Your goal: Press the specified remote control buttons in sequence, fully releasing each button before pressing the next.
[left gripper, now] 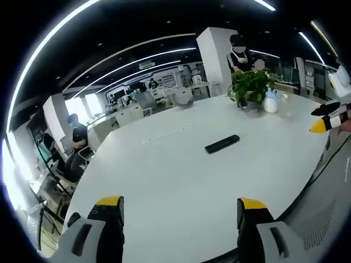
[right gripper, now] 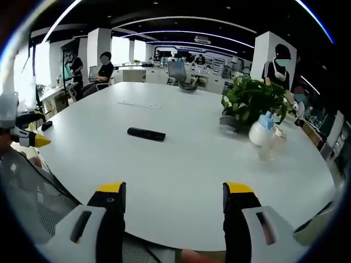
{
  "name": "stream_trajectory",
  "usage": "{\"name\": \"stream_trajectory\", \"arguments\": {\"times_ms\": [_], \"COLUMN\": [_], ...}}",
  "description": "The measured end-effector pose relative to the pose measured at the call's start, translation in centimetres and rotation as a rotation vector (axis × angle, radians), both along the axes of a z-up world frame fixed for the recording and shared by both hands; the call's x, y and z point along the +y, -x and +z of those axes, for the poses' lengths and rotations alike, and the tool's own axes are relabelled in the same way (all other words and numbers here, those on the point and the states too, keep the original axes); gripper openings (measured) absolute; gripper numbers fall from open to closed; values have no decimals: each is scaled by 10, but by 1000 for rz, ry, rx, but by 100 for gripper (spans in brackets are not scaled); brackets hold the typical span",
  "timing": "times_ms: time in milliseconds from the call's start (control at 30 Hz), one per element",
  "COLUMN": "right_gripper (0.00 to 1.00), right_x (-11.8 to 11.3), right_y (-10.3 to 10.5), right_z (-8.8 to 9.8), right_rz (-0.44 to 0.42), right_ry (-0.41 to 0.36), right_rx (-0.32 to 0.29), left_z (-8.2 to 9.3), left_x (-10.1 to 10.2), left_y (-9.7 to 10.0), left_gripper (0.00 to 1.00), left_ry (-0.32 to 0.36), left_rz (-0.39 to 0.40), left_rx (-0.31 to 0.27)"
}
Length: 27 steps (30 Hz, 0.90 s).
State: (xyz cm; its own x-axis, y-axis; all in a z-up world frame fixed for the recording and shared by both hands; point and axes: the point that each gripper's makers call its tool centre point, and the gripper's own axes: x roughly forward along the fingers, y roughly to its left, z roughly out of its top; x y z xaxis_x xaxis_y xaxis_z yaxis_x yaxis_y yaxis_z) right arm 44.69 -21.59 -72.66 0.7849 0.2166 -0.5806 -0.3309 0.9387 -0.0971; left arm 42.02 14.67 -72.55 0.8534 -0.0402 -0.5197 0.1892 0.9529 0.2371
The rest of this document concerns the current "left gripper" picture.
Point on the grey office chair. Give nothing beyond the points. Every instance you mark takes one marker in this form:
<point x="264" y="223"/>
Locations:
<point x="184" y="96"/>

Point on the black remote control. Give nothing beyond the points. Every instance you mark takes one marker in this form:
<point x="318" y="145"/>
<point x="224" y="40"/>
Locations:
<point x="222" y="144"/>

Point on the white square pillar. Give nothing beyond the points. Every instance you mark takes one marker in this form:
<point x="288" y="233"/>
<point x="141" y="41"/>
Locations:
<point x="215" y="61"/>

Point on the white spray bottle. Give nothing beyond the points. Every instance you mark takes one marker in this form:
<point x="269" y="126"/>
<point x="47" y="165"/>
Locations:
<point x="270" y="100"/>

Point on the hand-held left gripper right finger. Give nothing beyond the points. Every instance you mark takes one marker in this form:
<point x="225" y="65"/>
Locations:
<point x="260" y="230"/>

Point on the green potted plant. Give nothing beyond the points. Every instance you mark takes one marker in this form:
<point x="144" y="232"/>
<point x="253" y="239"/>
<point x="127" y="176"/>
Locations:
<point x="252" y="85"/>

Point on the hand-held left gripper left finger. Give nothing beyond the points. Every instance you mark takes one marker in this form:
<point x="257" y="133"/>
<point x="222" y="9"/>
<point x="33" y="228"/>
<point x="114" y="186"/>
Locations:
<point x="93" y="230"/>

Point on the black office chair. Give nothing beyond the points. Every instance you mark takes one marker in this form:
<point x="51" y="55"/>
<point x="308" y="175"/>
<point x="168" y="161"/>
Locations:
<point x="74" y="164"/>

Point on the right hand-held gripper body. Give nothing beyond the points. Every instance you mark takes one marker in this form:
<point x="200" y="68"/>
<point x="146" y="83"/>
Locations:
<point x="340" y="79"/>

